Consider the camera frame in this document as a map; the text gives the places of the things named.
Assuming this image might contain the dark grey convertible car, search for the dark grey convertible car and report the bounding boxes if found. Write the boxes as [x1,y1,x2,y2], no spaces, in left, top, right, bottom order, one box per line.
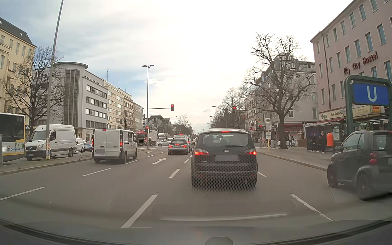
[167,139,190,155]

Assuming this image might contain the row of bare trees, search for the row of bare trees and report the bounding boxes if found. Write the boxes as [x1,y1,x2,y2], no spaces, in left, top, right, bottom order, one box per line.
[208,87,248,129]

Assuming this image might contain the white car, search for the white car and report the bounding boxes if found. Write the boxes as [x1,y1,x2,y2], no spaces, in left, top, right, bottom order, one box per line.
[154,138,174,148]

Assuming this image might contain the dark grey minivan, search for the dark grey minivan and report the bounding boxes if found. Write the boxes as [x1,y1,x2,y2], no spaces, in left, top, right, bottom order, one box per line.
[191,128,258,188]

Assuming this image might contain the red lorry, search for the red lorry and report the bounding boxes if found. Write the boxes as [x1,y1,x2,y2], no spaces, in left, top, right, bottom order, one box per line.
[136,130,158,146]

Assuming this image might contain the row of beige buildings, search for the row of beige buildings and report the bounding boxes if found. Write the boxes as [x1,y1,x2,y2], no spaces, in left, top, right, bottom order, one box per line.
[104,80,144,132]

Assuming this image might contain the white panel van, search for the white panel van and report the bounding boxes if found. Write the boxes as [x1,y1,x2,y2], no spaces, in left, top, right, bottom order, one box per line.
[91,129,138,164]

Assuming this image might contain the large bare tree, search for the large bare tree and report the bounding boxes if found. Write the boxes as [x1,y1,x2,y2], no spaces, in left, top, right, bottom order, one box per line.
[243,33,316,150]

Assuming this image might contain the road markings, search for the road markings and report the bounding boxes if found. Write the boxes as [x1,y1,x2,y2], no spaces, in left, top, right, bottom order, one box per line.
[0,147,333,228]

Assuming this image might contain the grey building with shops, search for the grey building with shops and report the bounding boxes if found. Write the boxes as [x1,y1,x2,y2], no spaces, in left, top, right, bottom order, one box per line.
[244,54,319,142]

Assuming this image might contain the grey asphalt road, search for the grey asphalt road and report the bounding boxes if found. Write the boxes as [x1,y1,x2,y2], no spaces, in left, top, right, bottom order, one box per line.
[0,146,392,229]

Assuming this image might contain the grey pavement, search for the grey pavement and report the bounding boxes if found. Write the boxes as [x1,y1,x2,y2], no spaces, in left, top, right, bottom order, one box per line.
[255,146,341,172]

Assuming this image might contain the car's own bonnet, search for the car's own bonnet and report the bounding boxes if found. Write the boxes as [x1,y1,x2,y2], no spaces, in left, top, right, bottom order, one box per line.
[0,208,392,245]

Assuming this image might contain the grey rounded corner building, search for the grey rounded corner building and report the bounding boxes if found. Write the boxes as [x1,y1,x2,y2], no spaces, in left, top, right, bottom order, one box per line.
[36,61,108,142]

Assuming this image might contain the group of people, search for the group of people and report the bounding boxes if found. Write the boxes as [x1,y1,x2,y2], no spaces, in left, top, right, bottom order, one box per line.
[310,132,328,154]

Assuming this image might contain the bus shelter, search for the bus shelter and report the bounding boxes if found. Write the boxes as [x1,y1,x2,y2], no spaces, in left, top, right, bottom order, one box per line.
[305,121,344,152]

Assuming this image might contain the white delivery van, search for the white delivery van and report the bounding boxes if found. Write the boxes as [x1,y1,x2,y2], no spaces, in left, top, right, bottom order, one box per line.
[25,124,77,161]

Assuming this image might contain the blue underground station sign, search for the blue underground station sign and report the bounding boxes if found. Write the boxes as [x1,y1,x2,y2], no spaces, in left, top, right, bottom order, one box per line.
[344,75,392,135]

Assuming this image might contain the pink hostel building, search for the pink hostel building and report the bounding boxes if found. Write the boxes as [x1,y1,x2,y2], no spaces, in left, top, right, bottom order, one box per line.
[310,0,392,137]

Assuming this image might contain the small black city car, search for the small black city car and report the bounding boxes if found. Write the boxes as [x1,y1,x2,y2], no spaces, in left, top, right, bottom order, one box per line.
[327,130,392,201]

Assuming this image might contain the paved median strip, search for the paved median strip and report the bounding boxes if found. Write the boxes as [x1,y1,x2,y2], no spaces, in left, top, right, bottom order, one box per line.
[0,151,93,180]

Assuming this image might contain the double-headed lamp post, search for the double-headed lamp post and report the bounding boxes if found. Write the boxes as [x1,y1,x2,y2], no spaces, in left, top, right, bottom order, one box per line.
[142,65,154,149]

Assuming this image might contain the bus stop sign post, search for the bus stop sign post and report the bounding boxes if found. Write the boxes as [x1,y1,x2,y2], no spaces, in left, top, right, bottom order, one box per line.
[265,118,272,150]

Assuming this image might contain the tall grey lamp post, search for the tall grey lamp post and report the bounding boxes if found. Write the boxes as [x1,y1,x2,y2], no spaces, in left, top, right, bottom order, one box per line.
[46,0,64,160]

